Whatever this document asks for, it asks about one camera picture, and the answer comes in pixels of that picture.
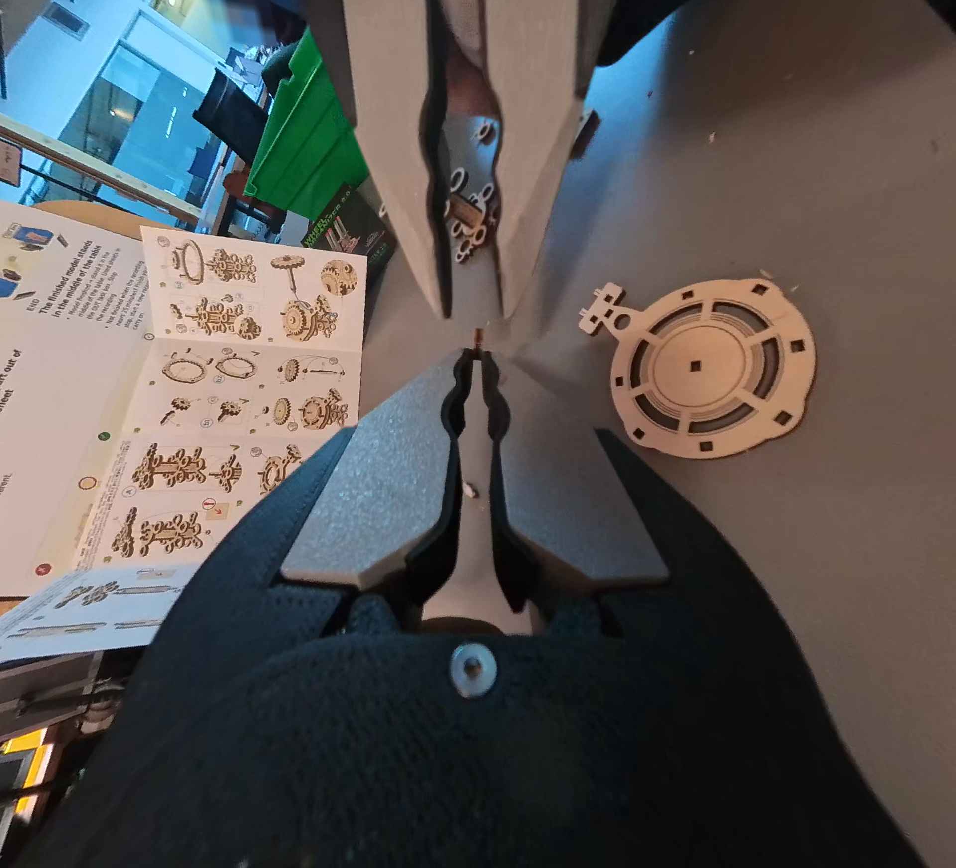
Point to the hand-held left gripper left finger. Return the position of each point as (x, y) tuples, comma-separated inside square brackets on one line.
[(366, 502)]

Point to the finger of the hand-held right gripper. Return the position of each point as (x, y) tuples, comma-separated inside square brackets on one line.
[(541, 98), (392, 98)]

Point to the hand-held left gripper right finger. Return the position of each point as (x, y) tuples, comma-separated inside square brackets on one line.
[(582, 502)]

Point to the round slotted wooden disc part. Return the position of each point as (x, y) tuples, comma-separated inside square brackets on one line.
[(709, 367)]

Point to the dark product box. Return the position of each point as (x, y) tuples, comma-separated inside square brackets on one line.
[(347, 225)]

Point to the white text sheet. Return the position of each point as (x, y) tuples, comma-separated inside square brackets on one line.
[(60, 397)]

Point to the large green plastic bin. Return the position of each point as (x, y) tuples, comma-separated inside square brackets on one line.
[(299, 136)]

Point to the black office chair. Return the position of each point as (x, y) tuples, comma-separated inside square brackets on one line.
[(231, 110)]

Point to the folded assembly instruction sheet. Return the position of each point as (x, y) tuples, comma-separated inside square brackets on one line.
[(246, 360)]

